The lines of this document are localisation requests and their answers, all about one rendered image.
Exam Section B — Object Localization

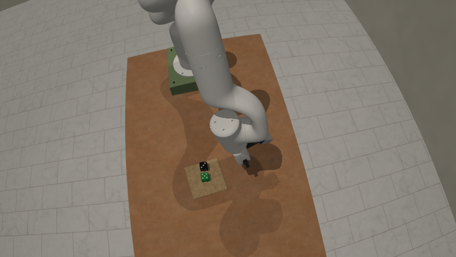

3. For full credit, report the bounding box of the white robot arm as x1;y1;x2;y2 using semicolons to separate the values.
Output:
138;0;273;154

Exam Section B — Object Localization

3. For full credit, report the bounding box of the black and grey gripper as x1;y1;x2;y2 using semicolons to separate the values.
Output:
232;147;251;168

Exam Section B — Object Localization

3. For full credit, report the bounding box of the green die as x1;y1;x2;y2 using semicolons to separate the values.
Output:
200;172;210;182

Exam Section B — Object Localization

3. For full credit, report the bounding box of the black die with white pips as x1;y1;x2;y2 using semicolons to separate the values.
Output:
199;161;208;172

